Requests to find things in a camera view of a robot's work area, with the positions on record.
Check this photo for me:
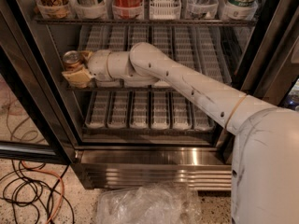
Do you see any empty white tray top shelf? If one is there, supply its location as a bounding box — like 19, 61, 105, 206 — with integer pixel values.
149, 0, 181, 20

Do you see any orange can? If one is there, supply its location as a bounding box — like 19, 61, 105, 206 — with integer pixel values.
63, 50, 83, 70

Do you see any glass fridge door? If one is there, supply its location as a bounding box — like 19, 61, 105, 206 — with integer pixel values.
214, 0, 299, 165
0, 3, 76, 164

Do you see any stainless steel fridge base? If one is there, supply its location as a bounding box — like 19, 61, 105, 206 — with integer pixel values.
72, 147, 231, 191

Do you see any left glass fridge door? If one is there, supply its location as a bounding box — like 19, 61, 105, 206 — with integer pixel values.
0, 3, 76, 164

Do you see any clear plastic bag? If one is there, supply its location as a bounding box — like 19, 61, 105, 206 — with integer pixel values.
96, 183, 202, 224

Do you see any right glass fridge door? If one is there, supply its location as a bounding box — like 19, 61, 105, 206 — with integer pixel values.
214, 0, 299, 165

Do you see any black cable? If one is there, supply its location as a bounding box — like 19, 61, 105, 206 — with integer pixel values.
0, 159, 76, 224

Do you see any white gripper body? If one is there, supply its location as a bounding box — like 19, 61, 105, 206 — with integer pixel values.
87, 49, 112, 82

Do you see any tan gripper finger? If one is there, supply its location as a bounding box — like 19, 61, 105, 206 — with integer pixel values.
80, 50, 93, 63
62, 66, 93, 88

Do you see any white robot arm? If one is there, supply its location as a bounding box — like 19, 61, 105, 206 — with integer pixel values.
79, 43, 299, 224

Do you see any orange cable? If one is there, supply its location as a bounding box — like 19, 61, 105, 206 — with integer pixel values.
20, 161, 65, 224

